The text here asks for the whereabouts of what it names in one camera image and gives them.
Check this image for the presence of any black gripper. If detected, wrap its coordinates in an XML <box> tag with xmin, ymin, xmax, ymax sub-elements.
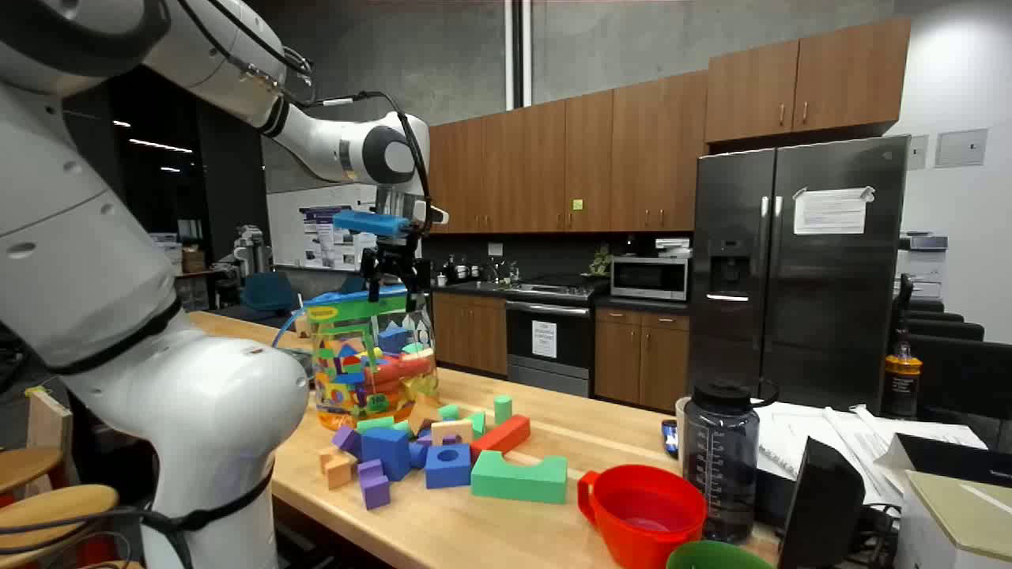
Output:
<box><xmin>359</xmin><ymin>236</ymin><xmax>432</xmax><ymax>307</ymax></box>

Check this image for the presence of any clear plastic block bag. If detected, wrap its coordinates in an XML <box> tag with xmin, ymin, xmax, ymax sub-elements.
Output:
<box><xmin>293</xmin><ymin>283</ymin><xmax>438</xmax><ymax>428</ymax></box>

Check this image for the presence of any tan foam arch block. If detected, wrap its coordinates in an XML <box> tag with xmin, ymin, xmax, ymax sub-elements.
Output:
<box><xmin>426</xmin><ymin>416</ymin><xmax>476</xmax><ymax>449</ymax></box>

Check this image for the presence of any red foam bar block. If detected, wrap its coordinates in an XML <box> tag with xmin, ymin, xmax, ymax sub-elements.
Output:
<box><xmin>468</xmin><ymin>414</ymin><xmax>535</xmax><ymax>457</ymax></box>

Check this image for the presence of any blue foam block with hole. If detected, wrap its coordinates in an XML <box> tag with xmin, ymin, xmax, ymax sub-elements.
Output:
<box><xmin>422</xmin><ymin>438</ymin><xmax>473</xmax><ymax>488</ymax></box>

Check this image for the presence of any orange foam block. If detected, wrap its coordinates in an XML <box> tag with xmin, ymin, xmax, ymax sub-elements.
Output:
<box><xmin>315</xmin><ymin>445</ymin><xmax>359</xmax><ymax>488</ymax></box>

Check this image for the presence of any small purple foam block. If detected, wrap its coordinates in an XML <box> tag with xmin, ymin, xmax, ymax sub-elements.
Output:
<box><xmin>357</xmin><ymin>457</ymin><xmax>392</xmax><ymax>512</ymax></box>

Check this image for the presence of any large green foam arch block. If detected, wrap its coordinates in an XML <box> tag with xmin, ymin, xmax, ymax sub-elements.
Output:
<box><xmin>468</xmin><ymin>449</ymin><xmax>573</xmax><ymax>504</ymax></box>

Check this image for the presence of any wooden base cabinet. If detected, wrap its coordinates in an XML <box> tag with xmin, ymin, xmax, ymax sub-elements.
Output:
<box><xmin>590</xmin><ymin>303</ymin><xmax>692</xmax><ymax>414</ymax></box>
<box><xmin>430</xmin><ymin>291</ymin><xmax>513</xmax><ymax>380</ymax></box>

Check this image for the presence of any white poster board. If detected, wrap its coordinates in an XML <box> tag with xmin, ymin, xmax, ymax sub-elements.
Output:
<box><xmin>265</xmin><ymin>184</ymin><xmax>378</xmax><ymax>274</ymax></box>

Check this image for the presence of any black built-in oven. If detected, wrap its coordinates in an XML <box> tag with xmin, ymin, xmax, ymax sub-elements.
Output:
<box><xmin>503</xmin><ymin>297</ymin><xmax>599</xmax><ymax>397</ymax></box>

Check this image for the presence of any steel microwave oven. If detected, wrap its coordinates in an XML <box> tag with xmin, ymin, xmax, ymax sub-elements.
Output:
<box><xmin>608</xmin><ymin>253</ymin><xmax>692</xmax><ymax>307</ymax></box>

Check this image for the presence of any red plastic cup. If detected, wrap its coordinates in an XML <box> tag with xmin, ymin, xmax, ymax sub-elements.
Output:
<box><xmin>575</xmin><ymin>460</ymin><xmax>709</xmax><ymax>569</ymax></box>

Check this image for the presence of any dark translucent water bottle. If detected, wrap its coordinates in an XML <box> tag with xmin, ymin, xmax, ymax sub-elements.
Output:
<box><xmin>680</xmin><ymin>380</ymin><xmax>761</xmax><ymax>542</ymax></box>

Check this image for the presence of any black refrigerator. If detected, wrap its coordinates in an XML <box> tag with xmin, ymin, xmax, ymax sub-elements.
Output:
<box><xmin>690</xmin><ymin>132</ymin><xmax>911</xmax><ymax>412</ymax></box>

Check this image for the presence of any wooden chair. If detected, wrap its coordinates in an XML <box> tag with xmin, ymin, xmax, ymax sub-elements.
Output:
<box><xmin>0</xmin><ymin>383</ymin><xmax>121</xmax><ymax>569</ymax></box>

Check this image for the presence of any green plastic bowl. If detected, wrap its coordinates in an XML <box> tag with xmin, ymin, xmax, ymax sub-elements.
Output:
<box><xmin>665</xmin><ymin>538</ymin><xmax>779</xmax><ymax>569</ymax></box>

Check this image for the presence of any white paper sheet on fridge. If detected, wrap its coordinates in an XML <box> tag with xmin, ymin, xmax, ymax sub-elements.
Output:
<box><xmin>790</xmin><ymin>184</ymin><xmax>878</xmax><ymax>236</ymax></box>

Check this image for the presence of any white papers pile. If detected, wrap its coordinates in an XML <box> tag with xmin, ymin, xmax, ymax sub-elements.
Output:
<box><xmin>756</xmin><ymin>397</ymin><xmax>991</xmax><ymax>482</ymax></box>

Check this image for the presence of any black monitor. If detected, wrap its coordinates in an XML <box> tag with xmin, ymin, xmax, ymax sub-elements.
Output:
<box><xmin>779</xmin><ymin>435</ymin><xmax>867</xmax><ymax>569</ymax></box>

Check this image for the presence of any orange drink bottle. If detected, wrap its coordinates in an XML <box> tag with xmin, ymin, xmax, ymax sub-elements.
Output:
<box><xmin>883</xmin><ymin>341</ymin><xmax>926</xmax><ymax>421</ymax></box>

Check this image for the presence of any black office chair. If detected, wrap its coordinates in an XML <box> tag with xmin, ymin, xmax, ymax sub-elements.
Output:
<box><xmin>896</xmin><ymin>274</ymin><xmax>1012</xmax><ymax>422</ymax></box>

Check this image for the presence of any white cardboard box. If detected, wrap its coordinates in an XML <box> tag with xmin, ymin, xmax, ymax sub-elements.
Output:
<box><xmin>896</xmin><ymin>466</ymin><xmax>1012</xmax><ymax>569</ymax></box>

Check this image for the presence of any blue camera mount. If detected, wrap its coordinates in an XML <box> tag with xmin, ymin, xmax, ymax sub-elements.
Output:
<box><xmin>331</xmin><ymin>207</ymin><xmax>414</xmax><ymax>242</ymax></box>

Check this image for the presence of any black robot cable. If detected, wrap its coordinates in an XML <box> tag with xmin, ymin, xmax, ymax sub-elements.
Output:
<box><xmin>281</xmin><ymin>87</ymin><xmax>437</xmax><ymax>227</ymax></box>

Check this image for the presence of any long wooden wall cabinet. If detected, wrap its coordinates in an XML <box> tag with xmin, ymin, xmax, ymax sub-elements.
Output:
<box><xmin>426</xmin><ymin>68</ymin><xmax>709</xmax><ymax>236</ymax></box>

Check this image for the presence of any tall wooden wall cabinet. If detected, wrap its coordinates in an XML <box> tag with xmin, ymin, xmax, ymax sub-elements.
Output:
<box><xmin>704</xmin><ymin>16</ymin><xmax>911</xmax><ymax>149</ymax></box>

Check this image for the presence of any grey wall panel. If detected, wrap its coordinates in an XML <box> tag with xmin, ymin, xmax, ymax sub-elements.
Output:
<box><xmin>934</xmin><ymin>125</ymin><xmax>991</xmax><ymax>169</ymax></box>

